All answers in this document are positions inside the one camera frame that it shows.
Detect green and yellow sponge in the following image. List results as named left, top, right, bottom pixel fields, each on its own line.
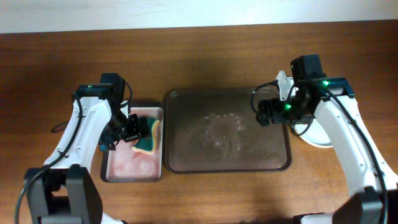
left=132, top=116, right=160, bottom=154

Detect white plate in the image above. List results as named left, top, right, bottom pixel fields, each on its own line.
left=293, top=119, right=333, bottom=148

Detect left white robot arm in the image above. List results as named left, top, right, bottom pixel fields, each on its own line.
left=20, top=73, right=159, bottom=224

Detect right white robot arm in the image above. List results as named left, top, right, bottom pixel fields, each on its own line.
left=251, top=54, right=397, bottom=223

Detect small black soapy tray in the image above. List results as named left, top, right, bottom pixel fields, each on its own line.
left=101, top=103, right=164, bottom=183

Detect large brown serving tray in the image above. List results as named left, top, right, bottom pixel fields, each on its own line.
left=163, top=87, right=292, bottom=174

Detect right black cable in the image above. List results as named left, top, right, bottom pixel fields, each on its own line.
left=250, top=79, right=389, bottom=224

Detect black cable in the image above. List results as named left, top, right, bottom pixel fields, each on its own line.
left=250, top=79, right=389, bottom=224
left=14, top=80, right=134, bottom=224

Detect left black cable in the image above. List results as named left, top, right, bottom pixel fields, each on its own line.
left=14, top=80, right=134, bottom=224

